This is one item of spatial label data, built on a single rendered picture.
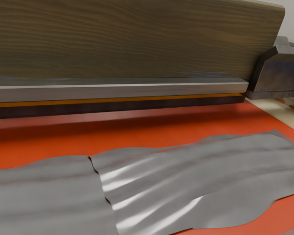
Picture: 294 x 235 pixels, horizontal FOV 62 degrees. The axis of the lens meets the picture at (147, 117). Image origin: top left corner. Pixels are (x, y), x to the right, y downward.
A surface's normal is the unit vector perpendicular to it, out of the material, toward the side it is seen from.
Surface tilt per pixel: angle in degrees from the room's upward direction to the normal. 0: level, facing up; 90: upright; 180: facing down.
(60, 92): 90
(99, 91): 90
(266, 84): 90
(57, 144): 0
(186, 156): 19
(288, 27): 90
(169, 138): 0
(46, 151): 0
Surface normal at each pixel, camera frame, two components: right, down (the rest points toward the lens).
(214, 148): 0.29, -0.64
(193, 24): 0.41, 0.48
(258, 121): 0.15, -0.88
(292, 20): -0.90, 0.07
